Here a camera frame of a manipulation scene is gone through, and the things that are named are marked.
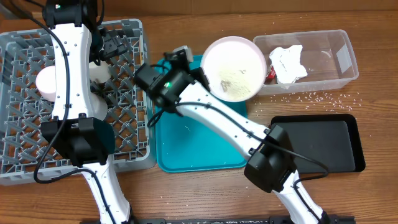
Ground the white paper cup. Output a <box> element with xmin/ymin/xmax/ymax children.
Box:
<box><xmin>89</xmin><ymin>62</ymin><xmax>111</xmax><ymax>83</ymax></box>

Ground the large white plate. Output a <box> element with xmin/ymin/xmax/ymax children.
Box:
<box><xmin>201</xmin><ymin>36</ymin><xmax>267</xmax><ymax>102</ymax></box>

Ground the small white plate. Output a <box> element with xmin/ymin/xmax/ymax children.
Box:
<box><xmin>35</xmin><ymin>65</ymin><xmax>56</xmax><ymax>102</ymax></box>

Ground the white napkin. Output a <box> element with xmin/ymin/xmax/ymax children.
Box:
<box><xmin>269</xmin><ymin>45</ymin><xmax>308</xmax><ymax>89</ymax></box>

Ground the grey-green bowl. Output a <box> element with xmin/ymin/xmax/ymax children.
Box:
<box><xmin>90</xmin><ymin>93</ymin><xmax>108</xmax><ymax>121</ymax></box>

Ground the red snack wrapper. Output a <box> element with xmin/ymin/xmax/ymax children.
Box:
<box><xmin>266</xmin><ymin>65</ymin><xmax>276</xmax><ymax>80</ymax></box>

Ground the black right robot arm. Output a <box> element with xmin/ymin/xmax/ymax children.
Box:
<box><xmin>134</xmin><ymin>50</ymin><xmax>330</xmax><ymax>223</ymax></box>

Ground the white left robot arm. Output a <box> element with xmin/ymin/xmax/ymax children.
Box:
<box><xmin>28</xmin><ymin>1</ymin><xmax>134</xmax><ymax>223</ymax></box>

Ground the grey dishwasher rack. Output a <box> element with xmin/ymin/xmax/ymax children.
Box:
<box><xmin>1</xmin><ymin>19</ymin><xmax>155</xmax><ymax>185</ymax></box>

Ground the teal plastic tray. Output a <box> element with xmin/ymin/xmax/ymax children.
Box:
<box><xmin>153</xmin><ymin>53</ymin><xmax>252</xmax><ymax>174</ymax></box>

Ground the clear plastic bin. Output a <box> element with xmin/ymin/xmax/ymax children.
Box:
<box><xmin>253</xmin><ymin>29</ymin><xmax>359</xmax><ymax>95</ymax></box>

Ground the black tray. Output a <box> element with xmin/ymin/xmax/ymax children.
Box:
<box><xmin>271</xmin><ymin>114</ymin><xmax>366</xmax><ymax>173</ymax></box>

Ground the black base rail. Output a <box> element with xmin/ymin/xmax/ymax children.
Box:
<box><xmin>80</xmin><ymin>215</ymin><xmax>356</xmax><ymax>224</ymax></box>

